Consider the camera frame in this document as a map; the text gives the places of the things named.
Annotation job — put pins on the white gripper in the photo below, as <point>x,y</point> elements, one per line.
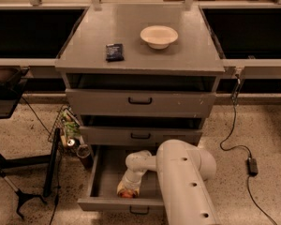
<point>126,183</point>

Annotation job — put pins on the red apple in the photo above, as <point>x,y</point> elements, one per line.
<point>127,194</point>

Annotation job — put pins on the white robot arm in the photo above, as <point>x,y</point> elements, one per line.
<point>181,169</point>

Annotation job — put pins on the grey bottom drawer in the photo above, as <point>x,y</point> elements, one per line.
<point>107,172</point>

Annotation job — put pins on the grey drawer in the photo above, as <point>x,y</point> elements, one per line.
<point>139,131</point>
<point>107,172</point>
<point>141,95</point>

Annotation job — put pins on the grey middle drawer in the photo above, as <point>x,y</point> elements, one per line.
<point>139,131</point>

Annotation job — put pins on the grey top drawer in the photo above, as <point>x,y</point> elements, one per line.
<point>141,95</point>

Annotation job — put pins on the grey drawer cabinet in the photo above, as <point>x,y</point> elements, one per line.
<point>192,54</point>

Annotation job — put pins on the brown cup on floor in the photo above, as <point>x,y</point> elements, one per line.
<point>84,155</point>

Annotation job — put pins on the black stand with legs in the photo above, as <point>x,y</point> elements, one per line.
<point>28,161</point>

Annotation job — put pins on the dark blue snack packet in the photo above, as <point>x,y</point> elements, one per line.
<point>114,52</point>

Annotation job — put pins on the white bowl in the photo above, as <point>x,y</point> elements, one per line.
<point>158,37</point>

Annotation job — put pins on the dark bin at left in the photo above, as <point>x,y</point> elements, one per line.
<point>12,83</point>

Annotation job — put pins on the wire basket with items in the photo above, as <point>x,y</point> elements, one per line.
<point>70,134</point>

